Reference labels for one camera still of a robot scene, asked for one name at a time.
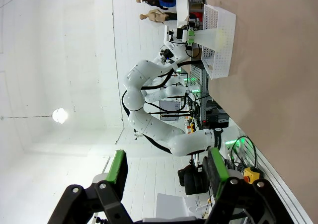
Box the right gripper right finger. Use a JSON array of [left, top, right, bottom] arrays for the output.
[[202, 147, 286, 224]]

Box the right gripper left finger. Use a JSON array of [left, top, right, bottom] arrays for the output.
[[47, 149, 135, 224]]

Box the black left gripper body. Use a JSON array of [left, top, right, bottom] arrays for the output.
[[170, 27, 189, 46]]

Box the conical flask with yellow liquid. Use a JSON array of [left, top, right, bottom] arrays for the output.
[[193, 26, 233, 55]]

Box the black bag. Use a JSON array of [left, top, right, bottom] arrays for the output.
[[177, 163, 212, 196]]

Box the white flat panel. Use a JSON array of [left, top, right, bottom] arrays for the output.
[[175, 0, 190, 28]]

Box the bare beige mannequin torso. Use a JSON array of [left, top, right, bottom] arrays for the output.
[[139, 9, 177, 24]]

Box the yellow emergency stop box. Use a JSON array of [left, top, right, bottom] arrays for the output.
[[243, 166, 261, 184]]

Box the mannequin in brown and blue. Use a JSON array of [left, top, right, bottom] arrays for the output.
[[136, 0, 177, 10]]

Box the white perforated plastic basket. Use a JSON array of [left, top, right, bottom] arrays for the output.
[[201, 4, 237, 80]]

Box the grey metal rack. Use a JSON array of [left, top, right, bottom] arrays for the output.
[[190, 65, 217, 125]]

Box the white box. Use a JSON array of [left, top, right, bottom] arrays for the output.
[[156, 193, 189, 219]]

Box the round ceiling lamp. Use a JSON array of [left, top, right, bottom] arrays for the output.
[[52, 107, 69, 124]]

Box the aluminium frame rail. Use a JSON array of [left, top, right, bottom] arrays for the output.
[[236, 134, 314, 224]]

